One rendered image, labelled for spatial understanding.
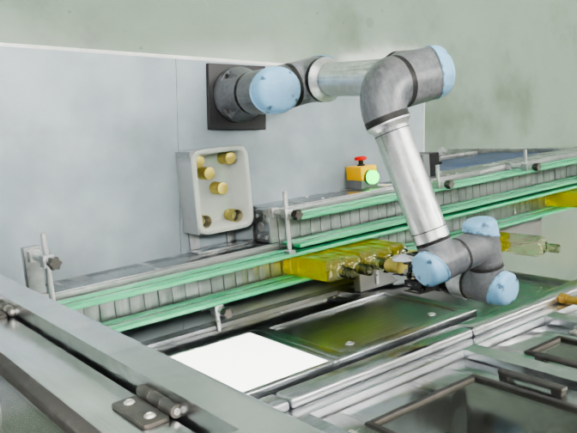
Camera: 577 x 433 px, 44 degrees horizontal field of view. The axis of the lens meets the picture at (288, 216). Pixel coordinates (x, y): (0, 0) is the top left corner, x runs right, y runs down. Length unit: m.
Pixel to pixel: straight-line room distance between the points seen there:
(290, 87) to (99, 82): 0.48
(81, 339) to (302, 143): 1.53
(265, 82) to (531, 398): 0.95
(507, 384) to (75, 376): 1.05
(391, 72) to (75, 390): 1.04
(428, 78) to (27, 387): 1.12
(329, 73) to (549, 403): 0.92
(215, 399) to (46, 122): 1.33
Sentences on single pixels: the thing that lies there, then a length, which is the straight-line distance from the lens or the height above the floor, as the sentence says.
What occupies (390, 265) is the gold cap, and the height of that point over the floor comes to 1.17.
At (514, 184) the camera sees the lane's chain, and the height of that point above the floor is 0.88.
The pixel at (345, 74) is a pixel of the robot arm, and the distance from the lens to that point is 1.76.
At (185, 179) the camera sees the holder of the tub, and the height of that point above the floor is 0.79.
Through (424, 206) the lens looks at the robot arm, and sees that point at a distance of 1.49.
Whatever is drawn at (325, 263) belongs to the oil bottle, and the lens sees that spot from 1.84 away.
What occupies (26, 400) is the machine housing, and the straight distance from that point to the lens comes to 0.66.
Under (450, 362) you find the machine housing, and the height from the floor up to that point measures 1.43.
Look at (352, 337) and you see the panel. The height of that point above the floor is 1.22.
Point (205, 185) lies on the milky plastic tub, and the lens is 1.96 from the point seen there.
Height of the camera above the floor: 2.46
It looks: 53 degrees down
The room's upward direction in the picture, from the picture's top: 97 degrees clockwise
